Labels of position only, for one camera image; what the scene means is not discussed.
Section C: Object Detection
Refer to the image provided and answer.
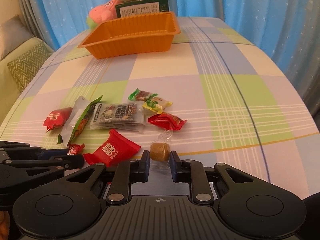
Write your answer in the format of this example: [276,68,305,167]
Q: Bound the orange plastic tray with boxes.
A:
[78,11,181,59]

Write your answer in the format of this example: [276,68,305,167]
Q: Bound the green zigzag cushion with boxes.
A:
[7,43,52,92]

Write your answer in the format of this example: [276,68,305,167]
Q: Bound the brown candy clear wrapper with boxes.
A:
[150,130,173,162]

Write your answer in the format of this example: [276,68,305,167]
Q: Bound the red square candy packet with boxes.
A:
[43,107,73,132]

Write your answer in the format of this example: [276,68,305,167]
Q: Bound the grey cushion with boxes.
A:
[0,15,33,60]

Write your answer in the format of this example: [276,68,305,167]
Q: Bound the small dark red candy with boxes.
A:
[67,144,85,155]

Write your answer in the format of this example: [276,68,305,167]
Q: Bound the blue star curtain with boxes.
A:
[18,0,319,120]

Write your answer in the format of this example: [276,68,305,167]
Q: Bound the green clear snack bag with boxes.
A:
[57,95,103,147]

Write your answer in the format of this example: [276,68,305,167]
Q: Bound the green sofa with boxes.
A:
[1,37,54,121]

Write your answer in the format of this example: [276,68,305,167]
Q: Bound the checkered tablecloth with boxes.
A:
[1,17,319,198]

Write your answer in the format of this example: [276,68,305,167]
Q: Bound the grey black snack packet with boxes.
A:
[89,101,145,132]

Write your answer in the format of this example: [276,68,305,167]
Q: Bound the green printed box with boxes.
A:
[116,0,169,18]

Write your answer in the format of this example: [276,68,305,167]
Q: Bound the large red candy packet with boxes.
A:
[83,129,141,167]

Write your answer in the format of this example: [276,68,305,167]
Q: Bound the green brown candy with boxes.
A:
[128,88,158,102]

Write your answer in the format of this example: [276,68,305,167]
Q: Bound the red crinkled snack packet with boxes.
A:
[148,112,188,131]

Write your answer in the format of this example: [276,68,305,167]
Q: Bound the pink star plush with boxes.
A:
[86,0,122,30]

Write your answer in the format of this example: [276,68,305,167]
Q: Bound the yellow candy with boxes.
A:
[143,96,172,114]

